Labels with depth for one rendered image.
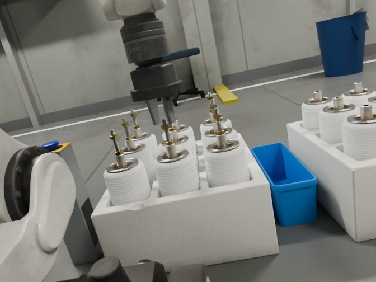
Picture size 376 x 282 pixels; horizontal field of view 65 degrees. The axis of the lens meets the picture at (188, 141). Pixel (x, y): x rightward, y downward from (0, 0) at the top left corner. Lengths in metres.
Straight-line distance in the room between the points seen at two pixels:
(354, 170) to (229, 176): 0.25
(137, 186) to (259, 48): 2.97
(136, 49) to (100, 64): 2.95
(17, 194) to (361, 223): 0.65
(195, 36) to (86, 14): 1.19
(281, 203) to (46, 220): 0.54
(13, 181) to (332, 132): 0.69
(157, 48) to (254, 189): 0.35
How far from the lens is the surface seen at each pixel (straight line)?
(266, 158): 1.03
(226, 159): 0.63
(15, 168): 0.47
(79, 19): 3.61
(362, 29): 2.87
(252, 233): 0.69
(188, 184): 0.66
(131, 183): 0.67
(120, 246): 0.72
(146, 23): 0.60
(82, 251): 0.86
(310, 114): 0.92
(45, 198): 0.46
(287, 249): 0.75
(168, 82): 0.61
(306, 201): 0.80
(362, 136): 0.72
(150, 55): 0.60
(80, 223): 0.81
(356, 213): 0.73
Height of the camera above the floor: 0.47
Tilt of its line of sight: 17 degrees down
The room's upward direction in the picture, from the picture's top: 12 degrees counter-clockwise
